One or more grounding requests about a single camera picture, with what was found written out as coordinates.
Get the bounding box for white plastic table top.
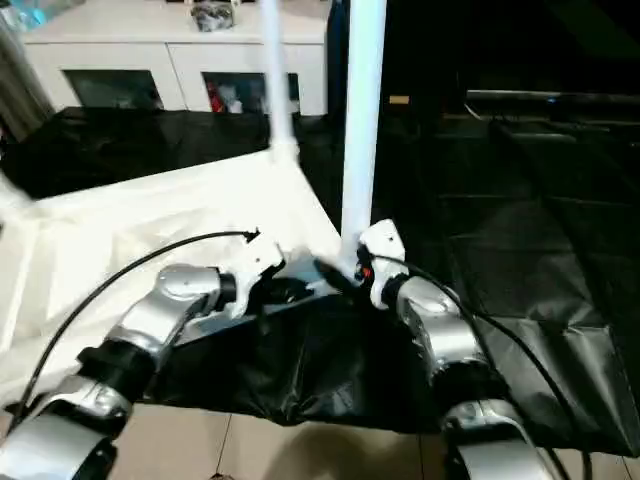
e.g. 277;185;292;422
0;150;346;401

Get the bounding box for white plastic table leg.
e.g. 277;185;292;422
259;0;302;166
338;0;389;263
0;165;41;217

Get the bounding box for black plastic mat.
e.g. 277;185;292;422
0;105;640;456

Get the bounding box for white sideboard with glass doors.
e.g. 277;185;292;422
20;0;329;115

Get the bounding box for long black bar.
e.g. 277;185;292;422
465;89;640;110

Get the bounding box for dark object on cabinet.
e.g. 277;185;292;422
189;0;237;32

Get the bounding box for grey curtain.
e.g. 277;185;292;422
0;30;53;141

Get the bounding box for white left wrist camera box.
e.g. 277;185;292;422
224;235;289;317

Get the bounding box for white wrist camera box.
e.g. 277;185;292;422
355;220;409;307
224;235;289;317

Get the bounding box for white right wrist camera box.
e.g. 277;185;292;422
355;220;409;307

